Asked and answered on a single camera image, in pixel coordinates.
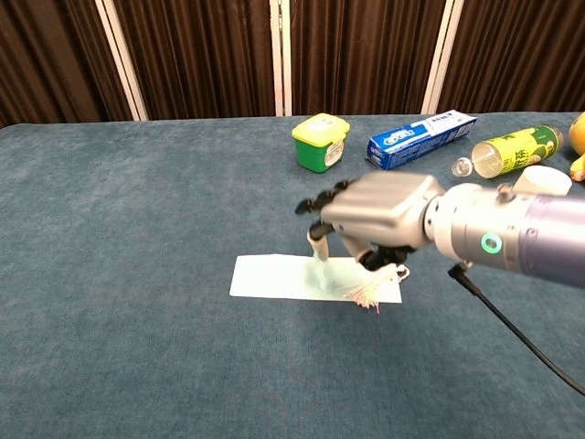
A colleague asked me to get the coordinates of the green container with yellow lid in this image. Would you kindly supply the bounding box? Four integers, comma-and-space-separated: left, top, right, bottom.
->
291, 112, 352, 174

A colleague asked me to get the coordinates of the white paper cup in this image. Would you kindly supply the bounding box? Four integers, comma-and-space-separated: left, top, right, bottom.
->
511, 165, 573, 197

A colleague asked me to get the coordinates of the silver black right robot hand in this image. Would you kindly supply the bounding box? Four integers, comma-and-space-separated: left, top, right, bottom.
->
294, 171, 447, 272

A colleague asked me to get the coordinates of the yellow plush duck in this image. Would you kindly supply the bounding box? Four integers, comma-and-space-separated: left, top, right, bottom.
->
568, 112, 585, 183

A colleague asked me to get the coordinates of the blue felt table cover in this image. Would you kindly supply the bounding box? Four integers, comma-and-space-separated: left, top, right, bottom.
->
0, 111, 585, 439

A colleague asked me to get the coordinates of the brown folding screen panel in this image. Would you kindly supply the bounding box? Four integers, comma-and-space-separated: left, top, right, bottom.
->
94, 0, 293, 123
420, 0, 585, 115
0, 0, 148, 130
269, 0, 463, 118

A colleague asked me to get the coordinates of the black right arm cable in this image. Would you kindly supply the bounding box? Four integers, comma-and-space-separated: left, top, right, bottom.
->
447, 263, 585, 397

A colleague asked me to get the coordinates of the clear bottle with green label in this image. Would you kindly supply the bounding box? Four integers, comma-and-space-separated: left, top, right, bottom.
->
451, 124, 565, 180

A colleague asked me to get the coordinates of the blue white toothpaste box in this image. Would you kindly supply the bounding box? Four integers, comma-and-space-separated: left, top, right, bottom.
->
365, 109, 478, 171

